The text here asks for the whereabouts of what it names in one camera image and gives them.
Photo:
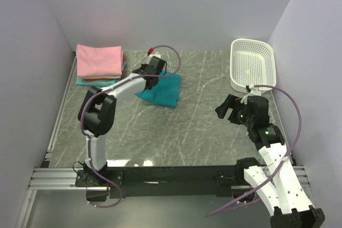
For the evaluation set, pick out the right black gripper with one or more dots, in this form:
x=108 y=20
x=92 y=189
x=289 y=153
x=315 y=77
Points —
x=231 y=101

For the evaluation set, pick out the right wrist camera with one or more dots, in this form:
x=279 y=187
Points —
x=251 y=91

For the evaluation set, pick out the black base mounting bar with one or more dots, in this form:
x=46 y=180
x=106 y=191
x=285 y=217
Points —
x=116 y=182

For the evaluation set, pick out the white perforated plastic basket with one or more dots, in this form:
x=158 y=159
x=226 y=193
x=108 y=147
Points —
x=252 y=62

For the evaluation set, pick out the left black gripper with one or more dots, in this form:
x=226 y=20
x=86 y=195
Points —
x=143 y=66

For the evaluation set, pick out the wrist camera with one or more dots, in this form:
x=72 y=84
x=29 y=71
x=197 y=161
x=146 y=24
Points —
x=152 y=51
x=251 y=91

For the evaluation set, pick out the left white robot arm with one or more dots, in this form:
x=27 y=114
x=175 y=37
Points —
x=98 y=108

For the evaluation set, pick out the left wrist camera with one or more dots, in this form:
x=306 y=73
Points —
x=152 y=51

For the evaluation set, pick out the pink folded t-shirt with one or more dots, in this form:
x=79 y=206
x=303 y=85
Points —
x=85 y=53

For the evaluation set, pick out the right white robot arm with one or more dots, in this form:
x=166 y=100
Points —
x=283 y=195

